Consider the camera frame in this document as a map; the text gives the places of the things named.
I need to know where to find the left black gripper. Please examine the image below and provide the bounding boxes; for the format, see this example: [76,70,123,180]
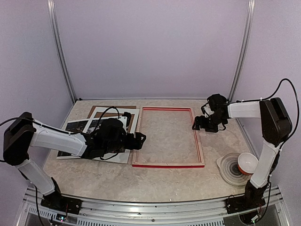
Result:
[104,132,146,154]

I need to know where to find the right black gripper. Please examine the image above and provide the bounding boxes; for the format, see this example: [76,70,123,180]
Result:
[192,113,226,133]

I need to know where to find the white photo mat board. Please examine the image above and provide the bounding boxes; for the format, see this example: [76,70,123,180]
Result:
[83,107,139,163]

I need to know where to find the clear acrylic sheet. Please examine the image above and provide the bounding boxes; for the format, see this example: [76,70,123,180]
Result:
[141,110,198,164]

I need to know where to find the red wooden picture frame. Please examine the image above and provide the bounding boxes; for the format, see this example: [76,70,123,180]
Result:
[131,106,205,168]

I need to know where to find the cat and books photo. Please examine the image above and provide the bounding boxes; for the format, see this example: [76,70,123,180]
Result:
[56,118,130,164]

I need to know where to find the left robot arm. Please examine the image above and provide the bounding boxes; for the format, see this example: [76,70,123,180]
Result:
[3,112,146,210]

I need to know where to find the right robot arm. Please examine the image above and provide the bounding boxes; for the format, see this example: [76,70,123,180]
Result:
[192,76,301,212]

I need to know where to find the brown backing board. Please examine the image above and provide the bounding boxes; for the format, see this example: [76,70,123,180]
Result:
[89,106,139,122]

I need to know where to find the clear glass plate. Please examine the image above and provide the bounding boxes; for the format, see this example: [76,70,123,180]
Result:
[216,153,251,187]

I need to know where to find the white orange bowl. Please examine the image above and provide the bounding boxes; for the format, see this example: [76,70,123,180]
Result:
[238,153,258,175]

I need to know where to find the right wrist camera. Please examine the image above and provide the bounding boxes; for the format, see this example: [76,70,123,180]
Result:
[200,102,214,118]

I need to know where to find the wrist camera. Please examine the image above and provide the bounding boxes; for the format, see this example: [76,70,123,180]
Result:
[200,102,214,118]
[118,112,132,130]

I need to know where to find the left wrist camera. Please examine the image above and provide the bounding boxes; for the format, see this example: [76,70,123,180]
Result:
[118,112,132,130]

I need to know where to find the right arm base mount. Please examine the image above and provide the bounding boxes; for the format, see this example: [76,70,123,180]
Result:
[224,196,266,214]

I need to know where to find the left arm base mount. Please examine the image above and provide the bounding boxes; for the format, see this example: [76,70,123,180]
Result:
[41,196,83,215]

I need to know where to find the front aluminium rail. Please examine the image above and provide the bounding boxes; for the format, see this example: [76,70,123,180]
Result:
[16,186,290,226]

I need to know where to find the right aluminium post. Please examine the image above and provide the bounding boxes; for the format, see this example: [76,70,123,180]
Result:
[228,0,255,101]

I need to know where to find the aluminium post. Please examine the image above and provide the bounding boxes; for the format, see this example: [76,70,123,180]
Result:
[47,0,77,104]
[228,0,255,101]

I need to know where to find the left aluminium post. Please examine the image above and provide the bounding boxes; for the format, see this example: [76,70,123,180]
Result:
[47,0,77,104]

